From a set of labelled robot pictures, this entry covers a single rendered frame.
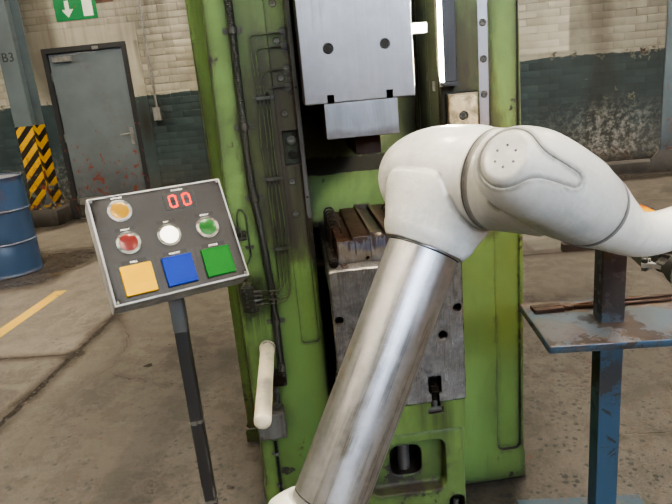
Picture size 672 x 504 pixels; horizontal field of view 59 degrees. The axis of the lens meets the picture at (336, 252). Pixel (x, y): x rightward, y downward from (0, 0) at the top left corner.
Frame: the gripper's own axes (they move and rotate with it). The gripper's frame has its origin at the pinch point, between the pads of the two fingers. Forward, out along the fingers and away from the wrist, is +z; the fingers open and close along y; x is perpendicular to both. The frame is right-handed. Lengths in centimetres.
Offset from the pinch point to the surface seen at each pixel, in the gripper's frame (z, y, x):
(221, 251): 12, -100, 2
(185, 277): 4, -108, -2
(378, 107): 33, -58, 34
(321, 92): 31, -73, 39
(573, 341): 7.1, -13.2, -25.8
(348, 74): 32, -65, 43
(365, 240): 32, -64, -3
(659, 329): 11.3, 9.2, -25.8
